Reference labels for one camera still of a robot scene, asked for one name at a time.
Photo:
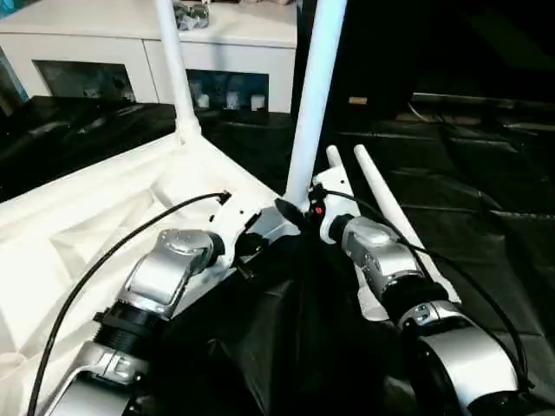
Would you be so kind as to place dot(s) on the white plastic table top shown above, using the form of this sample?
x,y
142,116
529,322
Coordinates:
x,y
86,216

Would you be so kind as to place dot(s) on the small white jar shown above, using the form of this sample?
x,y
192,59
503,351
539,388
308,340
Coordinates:
x,y
258,102
232,99
203,100

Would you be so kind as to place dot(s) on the white cabinet with glass doors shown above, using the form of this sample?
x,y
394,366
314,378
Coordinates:
x,y
108,47

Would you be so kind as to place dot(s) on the black cabinet with yellow label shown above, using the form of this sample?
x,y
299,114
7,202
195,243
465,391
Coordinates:
x,y
381,52

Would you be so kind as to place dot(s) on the black work mat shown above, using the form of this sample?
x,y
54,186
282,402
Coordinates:
x,y
477,195

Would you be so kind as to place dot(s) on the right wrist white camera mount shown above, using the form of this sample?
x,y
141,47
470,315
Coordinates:
x,y
336,195

